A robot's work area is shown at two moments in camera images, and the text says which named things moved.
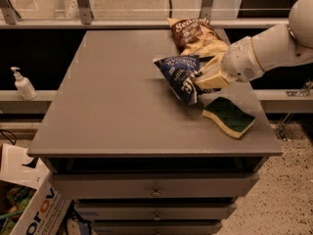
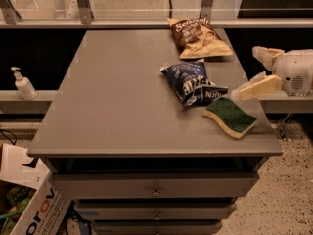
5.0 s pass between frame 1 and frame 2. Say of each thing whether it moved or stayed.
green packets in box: stayed
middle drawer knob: stayed
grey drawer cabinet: stayed
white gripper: moved
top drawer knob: stayed
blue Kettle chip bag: moved
